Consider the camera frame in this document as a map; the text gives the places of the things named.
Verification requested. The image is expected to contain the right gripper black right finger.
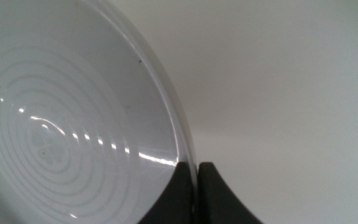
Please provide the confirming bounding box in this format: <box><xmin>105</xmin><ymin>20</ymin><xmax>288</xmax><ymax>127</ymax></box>
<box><xmin>197</xmin><ymin>161</ymin><xmax>264</xmax><ymax>224</ymax></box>

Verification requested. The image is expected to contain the grey shallow bowl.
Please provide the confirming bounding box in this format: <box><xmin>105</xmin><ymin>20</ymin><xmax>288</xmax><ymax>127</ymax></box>
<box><xmin>0</xmin><ymin>0</ymin><xmax>198</xmax><ymax>224</ymax></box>

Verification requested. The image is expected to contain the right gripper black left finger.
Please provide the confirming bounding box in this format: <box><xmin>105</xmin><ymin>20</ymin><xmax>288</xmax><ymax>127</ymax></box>
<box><xmin>138</xmin><ymin>161</ymin><xmax>196</xmax><ymax>224</ymax></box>

